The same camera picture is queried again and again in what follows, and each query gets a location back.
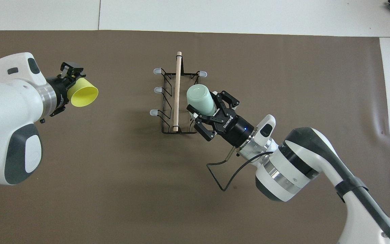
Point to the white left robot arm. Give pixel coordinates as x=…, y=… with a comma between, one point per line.
x=5, y=112

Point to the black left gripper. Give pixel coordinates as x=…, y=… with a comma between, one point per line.
x=58, y=95

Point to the pale green plastic cup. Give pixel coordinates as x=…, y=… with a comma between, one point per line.
x=200, y=100

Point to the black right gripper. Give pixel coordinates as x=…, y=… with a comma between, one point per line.
x=235, y=130

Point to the brown table mat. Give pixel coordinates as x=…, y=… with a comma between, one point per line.
x=130, y=203

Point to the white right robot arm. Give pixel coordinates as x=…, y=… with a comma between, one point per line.
x=293, y=162

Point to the yellow plastic cup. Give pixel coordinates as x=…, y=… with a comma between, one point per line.
x=85, y=96

